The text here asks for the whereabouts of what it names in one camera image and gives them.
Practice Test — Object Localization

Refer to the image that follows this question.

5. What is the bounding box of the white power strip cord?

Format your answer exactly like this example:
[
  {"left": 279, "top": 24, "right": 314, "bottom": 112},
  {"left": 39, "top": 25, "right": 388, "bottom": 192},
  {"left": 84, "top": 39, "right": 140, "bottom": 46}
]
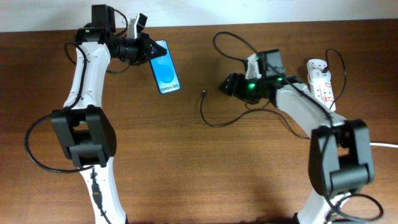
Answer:
[{"left": 369, "top": 141, "right": 398, "bottom": 149}]

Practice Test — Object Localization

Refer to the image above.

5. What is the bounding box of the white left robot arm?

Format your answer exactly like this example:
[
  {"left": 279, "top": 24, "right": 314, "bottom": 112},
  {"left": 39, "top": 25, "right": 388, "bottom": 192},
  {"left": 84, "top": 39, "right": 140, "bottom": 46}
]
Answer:
[{"left": 51, "top": 4, "right": 167, "bottom": 223}]

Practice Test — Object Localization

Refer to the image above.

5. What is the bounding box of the white USB charger adapter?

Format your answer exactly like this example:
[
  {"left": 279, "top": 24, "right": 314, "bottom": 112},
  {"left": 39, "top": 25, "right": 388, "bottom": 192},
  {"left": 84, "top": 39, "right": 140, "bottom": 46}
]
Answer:
[{"left": 307, "top": 68, "right": 331, "bottom": 85}]

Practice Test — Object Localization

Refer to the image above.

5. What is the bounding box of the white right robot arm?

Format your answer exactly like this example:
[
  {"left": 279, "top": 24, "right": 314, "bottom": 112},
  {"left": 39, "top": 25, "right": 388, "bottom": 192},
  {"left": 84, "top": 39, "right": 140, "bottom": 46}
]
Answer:
[{"left": 218, "top": 49, "right": 375, "bottom": 223}]

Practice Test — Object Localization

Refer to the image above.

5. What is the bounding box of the blue Galaxy smartphone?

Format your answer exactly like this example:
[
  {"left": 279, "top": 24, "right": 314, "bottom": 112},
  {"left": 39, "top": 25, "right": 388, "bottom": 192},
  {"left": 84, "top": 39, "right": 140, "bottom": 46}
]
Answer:
[{"left": 150, "top": 40, "right": 181, "bottom": 94}]

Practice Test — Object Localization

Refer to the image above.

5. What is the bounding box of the white power strip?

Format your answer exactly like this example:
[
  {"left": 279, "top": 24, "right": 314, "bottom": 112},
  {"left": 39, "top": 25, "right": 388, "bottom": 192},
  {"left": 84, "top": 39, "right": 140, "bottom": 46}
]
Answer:
[{"left": 307, "top": 59, "right": 336, "bottom": 111}]

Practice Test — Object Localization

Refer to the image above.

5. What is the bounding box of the black USB charging cable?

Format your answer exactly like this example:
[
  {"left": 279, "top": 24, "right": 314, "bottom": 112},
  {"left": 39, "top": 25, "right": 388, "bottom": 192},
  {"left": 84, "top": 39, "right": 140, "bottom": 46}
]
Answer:
[{"left": 199, "top": 49, "right": 347, "bottom": 140}]

